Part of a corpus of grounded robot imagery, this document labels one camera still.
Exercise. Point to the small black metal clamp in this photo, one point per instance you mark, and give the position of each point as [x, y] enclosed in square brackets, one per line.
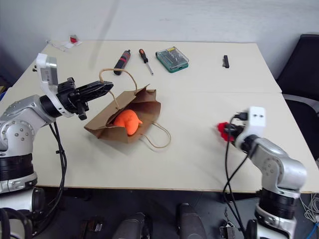
[227, 231]

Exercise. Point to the small black table clip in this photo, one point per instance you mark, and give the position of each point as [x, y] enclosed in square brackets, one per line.
[34, 68]

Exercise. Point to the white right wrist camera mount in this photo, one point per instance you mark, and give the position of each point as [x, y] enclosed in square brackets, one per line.
[256, 119]

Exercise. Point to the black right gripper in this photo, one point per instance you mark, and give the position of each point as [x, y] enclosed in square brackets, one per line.
[238, 131]

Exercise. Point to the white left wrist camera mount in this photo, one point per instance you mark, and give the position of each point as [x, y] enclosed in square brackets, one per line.
[46, 72]

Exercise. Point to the dark rounded shape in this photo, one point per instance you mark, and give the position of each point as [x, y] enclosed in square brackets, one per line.
[132, 226]
[190, 221]

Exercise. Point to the brown paper bag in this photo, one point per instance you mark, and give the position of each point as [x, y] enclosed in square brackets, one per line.
[147, 107]

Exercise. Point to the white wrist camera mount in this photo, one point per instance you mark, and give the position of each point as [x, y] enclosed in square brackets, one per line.
[46, 72]
[256, 119]

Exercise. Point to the clear packet with red item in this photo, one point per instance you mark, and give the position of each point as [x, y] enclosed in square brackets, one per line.
[57, 45]

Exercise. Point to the red white small packet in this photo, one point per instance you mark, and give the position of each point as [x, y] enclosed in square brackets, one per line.
[73, 39]

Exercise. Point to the blue box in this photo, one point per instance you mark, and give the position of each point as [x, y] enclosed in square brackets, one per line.
[2, 92]

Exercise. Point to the orange plush toy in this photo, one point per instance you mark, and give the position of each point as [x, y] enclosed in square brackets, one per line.
[127, 120]

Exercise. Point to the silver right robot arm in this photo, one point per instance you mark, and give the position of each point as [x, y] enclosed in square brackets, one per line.
[276, 161]

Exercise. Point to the green screwdriver bit case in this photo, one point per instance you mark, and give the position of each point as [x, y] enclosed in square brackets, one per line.
[172, 59]

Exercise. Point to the black office chair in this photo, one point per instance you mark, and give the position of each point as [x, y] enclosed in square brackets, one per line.
[301, 69]

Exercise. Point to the black bit holder strip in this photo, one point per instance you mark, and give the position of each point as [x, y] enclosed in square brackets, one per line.
[225, 61]

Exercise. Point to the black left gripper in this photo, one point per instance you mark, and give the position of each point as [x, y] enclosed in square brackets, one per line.
[69, 98]

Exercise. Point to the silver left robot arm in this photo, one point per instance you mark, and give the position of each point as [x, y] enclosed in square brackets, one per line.
[18, 124]

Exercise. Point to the red plush toy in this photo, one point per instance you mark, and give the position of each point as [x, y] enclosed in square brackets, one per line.
[220, 127]

